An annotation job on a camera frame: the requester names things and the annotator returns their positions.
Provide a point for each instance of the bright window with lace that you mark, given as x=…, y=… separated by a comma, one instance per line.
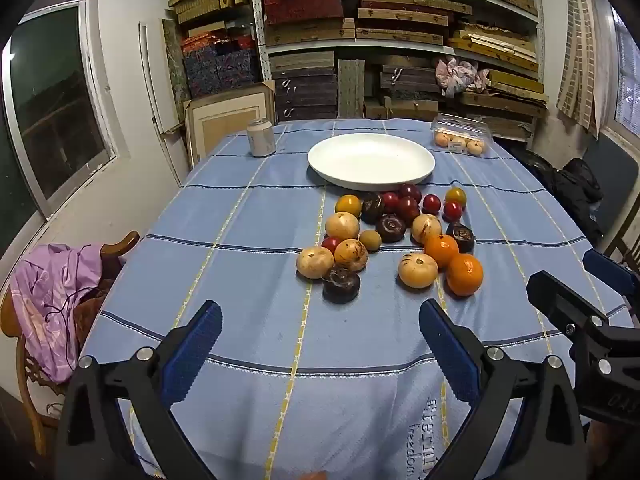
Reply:
x=630, y=90

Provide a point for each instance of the beige picture frame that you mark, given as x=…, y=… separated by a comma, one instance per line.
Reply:
x=225, y=120

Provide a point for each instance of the dark brown mangosteen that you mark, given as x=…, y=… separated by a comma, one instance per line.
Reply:
x=341, y=286
x=371, y=208
x=390, y=228
x=461, y=237

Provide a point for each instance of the checkered curtain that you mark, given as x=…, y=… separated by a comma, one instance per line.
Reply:
x=580, y=60

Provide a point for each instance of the small red tomato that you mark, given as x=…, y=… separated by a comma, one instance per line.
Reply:
x=431, y=203
x=330, y=244
x=452, y=211

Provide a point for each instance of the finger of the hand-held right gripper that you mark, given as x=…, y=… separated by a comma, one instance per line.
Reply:
x=607, y=270
x=555, y=297

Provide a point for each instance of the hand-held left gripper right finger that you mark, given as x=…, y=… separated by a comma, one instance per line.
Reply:
x=450, y=355

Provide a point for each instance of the dark red plum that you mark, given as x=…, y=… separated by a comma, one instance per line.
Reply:
x=390, y=201
x=410, y=191
x=407, y=208

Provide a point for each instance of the green marbled board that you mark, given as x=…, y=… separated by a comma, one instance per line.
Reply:
x=175, y=70

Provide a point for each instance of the carved wooden chair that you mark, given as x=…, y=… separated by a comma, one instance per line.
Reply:
x=122, y=247

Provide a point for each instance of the small tan round fruit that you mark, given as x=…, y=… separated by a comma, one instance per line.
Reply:
x=370, y=240

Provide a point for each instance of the white framed window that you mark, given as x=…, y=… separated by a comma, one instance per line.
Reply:
x=55, y=105

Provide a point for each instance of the orange mandarin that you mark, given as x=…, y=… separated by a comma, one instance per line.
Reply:
x=464, y=275
x=441, y=250

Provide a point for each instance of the clear plastic clamshell box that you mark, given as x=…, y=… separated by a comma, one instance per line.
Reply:
x=460, y=125

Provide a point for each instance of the blue striped tablecloth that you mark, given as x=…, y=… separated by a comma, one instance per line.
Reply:
x=250, y=310

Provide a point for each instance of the silver drinks can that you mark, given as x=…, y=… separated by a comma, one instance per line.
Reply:
x=261, y=137

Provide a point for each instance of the stack of blue red boxes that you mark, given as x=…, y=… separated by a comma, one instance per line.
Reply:
x=220, y=70

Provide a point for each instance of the pink cloth bundle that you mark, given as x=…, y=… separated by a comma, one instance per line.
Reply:
x=457, y=75

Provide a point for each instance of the beige round fruit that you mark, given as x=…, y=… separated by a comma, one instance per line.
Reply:
x=418, y=270
x=426, y=227
x=342, y=225
x=315, y=262
x=351, y=255

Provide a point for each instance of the white oval plate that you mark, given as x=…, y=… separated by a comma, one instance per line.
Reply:
x=370, y=160

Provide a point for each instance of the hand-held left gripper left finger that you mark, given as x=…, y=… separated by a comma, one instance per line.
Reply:
x=195, y=350

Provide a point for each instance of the group of pale orange fruits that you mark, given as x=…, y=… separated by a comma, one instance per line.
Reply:
x=475, y=147

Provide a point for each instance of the purple cloth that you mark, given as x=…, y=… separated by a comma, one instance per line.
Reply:
x=50, y=285

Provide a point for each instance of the white leaning strip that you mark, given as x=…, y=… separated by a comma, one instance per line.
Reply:
x=148, y=60

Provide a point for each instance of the yellow orange tomato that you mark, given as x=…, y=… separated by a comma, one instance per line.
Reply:
x=348, y=205
x=456, y=196

